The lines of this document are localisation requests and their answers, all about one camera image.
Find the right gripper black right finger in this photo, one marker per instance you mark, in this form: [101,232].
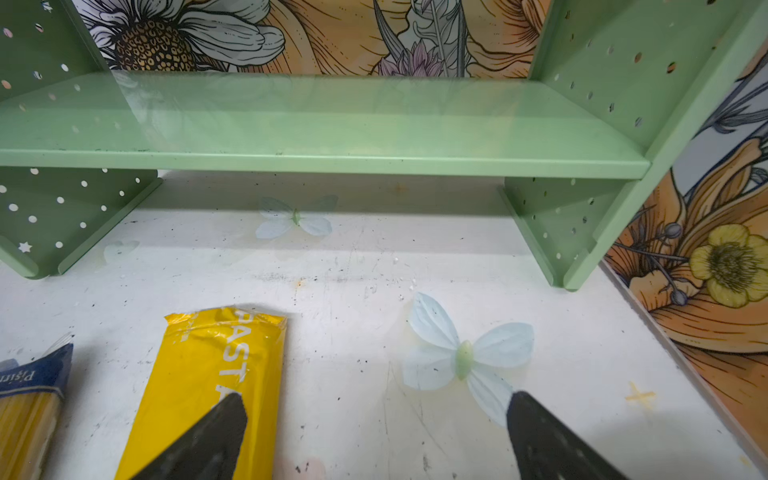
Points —
[545,448]

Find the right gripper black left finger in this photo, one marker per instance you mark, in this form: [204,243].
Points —
[208,450]

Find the yellow pasta bag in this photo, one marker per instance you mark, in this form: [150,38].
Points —
[204,357]

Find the green wooden shelf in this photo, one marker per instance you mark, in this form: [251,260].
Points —
[579,106]

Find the blue and clear spaghetti bag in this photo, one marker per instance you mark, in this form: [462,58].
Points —
[32,396]

